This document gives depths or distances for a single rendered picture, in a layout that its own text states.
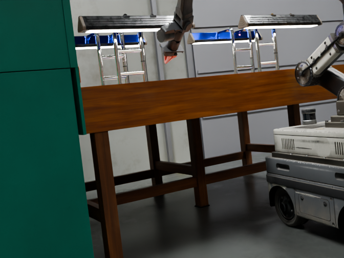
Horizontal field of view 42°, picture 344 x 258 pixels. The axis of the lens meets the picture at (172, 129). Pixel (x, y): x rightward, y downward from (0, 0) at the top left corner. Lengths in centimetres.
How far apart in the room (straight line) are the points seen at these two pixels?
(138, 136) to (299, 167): 247
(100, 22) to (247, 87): 77
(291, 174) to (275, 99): 42
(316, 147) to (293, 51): 317
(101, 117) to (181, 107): 38
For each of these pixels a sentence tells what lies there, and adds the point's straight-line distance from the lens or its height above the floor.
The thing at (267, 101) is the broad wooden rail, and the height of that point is 62.
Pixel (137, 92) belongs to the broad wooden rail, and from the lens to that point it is 190.
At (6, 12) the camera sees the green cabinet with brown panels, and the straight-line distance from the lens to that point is 175.
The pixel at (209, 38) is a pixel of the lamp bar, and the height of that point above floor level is 107.
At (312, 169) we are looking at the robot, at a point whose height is 31.
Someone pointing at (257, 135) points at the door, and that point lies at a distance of 482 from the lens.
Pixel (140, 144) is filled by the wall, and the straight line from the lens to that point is 433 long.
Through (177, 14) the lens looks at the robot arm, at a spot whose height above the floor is 103.
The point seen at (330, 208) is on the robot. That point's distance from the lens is 198.
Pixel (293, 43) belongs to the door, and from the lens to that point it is 514.
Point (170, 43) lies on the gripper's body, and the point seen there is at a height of 93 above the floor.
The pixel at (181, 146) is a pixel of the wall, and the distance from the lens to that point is 448.
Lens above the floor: 68
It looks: 4 degrees down
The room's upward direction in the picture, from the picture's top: 6 degrees counter-clockwise
